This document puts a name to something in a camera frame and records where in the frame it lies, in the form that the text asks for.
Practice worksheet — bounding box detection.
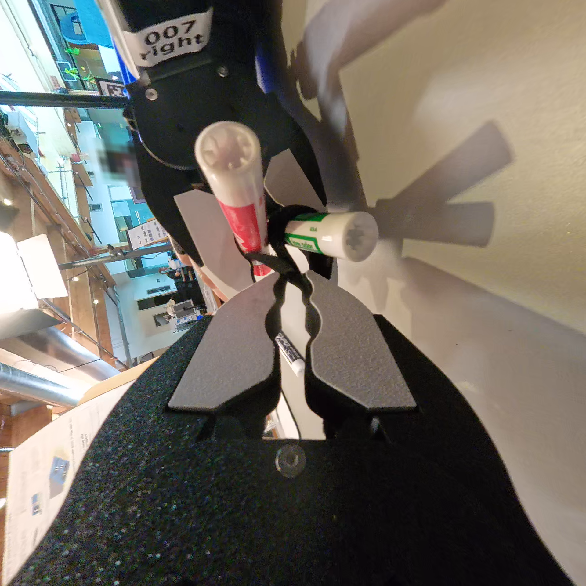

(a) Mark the red marker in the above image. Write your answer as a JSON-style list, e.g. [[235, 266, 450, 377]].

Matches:
[[195, 121, 274, 278]]

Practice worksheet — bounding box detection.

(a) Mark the black marker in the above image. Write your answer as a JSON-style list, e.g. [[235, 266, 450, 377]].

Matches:
[[273, 330, 308, 377]]

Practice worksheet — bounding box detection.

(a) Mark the black velcro strap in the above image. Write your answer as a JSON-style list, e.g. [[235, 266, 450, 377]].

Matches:
[[248, 202, 317, 295]]

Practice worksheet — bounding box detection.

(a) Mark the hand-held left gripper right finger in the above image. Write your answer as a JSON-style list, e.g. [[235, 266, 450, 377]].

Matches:
[[307, 270, 418, 414]]

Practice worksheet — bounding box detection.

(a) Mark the silver air duct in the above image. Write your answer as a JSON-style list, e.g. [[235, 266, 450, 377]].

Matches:
[[0, 325, 121, 409]]

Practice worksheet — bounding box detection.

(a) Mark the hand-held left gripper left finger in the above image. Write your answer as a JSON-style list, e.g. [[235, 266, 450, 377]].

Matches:
[[168, 273, 283, 414]]

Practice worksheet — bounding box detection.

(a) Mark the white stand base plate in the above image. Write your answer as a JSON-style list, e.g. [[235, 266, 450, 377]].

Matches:
[[0, 357, 158, 579]]

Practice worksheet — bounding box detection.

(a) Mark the green marker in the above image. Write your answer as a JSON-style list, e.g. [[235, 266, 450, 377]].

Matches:
[[282, 211, 380, 262]]

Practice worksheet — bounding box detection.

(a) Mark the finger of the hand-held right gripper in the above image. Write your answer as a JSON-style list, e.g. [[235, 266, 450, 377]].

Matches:
[[174, 188, 251, 298], [266, 150, 336, 276]]

